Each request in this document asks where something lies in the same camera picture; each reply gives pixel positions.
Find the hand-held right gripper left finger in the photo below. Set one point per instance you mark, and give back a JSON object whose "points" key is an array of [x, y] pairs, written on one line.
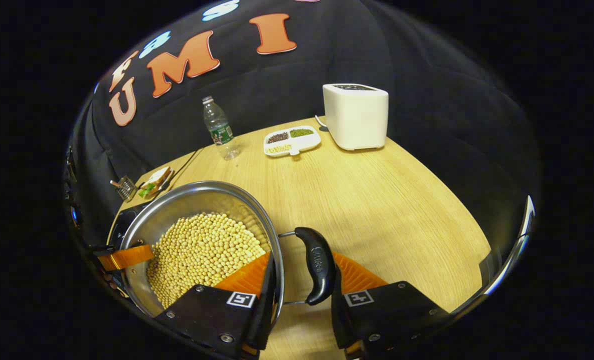
{"points": [[266, 315]]}

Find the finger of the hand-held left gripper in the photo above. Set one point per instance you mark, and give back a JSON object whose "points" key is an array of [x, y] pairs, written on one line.
{"points": [[127, 256]]}

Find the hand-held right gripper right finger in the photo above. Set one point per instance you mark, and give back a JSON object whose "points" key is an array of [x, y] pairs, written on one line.
{"points": [[339, 320]]}

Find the black induction cooktop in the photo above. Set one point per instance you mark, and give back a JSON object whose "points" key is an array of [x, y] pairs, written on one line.
{"points": [[127, 220]]}

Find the pile of yellow soybeans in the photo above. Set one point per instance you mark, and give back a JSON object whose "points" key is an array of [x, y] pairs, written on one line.
{"points": [[202, 250]]}

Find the toy sandwich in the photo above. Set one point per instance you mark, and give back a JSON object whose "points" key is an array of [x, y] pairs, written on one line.
{"points": [[156, 181]]}

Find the clear plastic water bottle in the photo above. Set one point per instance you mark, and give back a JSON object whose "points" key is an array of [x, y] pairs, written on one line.
{"points": [[219, 130]]}

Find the white divided tray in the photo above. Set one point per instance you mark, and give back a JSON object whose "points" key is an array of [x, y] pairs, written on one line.
{"points": [[304, 142]]}

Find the white boxy appliance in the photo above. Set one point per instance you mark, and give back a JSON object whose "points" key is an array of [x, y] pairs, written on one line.
{"points": [[357, 117]]}

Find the black backdrop cloth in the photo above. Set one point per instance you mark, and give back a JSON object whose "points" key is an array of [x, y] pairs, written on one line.
{"points": [[277, 85]]}

